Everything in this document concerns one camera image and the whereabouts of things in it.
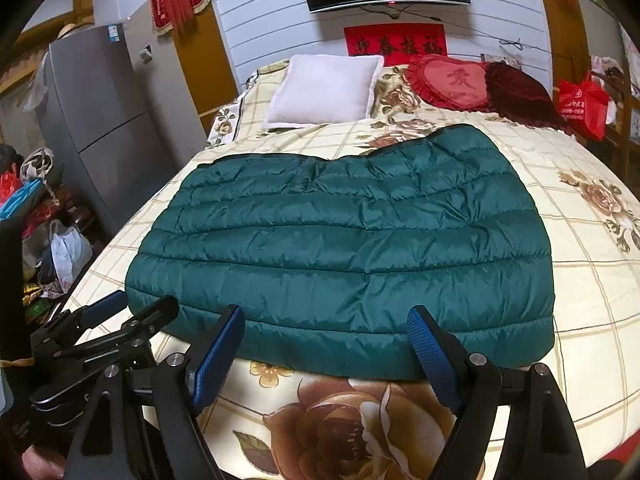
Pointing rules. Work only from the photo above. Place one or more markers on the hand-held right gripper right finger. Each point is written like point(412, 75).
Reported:
point(435, 360)

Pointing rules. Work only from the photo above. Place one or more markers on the white square pillow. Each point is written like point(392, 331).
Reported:
point(322, 90)

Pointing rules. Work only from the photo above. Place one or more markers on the white plastic bag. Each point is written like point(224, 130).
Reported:
point(72, 252)

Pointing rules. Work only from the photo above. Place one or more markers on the bed with floral sheet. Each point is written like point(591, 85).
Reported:
point(575, 270)

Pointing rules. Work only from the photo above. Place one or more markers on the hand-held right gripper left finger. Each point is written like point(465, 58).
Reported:
point(215, 357)

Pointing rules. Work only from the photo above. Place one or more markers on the person's left hand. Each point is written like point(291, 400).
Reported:
point(42, 465)

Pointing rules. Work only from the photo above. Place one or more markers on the red heart-shaped cushion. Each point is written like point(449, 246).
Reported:
point(452, 82)

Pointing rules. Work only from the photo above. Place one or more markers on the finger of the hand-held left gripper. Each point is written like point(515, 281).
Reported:
point(107, 305)
point(150, 317)

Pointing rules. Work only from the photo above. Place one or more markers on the dark red velvet cushion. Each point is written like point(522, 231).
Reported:
point(525, 95)

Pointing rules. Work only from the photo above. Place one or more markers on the grey refrigerator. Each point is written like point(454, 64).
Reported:
point(110, 115)

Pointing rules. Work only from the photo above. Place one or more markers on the wooden shelf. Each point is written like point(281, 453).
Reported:
point(622, 125)

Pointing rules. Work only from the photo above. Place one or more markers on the red plastic bag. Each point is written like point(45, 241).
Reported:
point(582, 105)

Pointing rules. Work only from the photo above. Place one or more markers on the patterned fabric pouch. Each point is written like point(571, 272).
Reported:
point(37, 164)

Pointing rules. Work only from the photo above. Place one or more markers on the red wall banner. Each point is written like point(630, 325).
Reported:
point(395, 44)

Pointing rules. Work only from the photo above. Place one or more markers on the green down jacket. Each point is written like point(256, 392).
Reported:
point(340, 250)

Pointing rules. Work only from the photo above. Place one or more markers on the blue bag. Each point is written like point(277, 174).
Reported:
point(20, 200)

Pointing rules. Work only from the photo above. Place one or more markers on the straw hat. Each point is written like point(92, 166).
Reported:
point(72, 31)

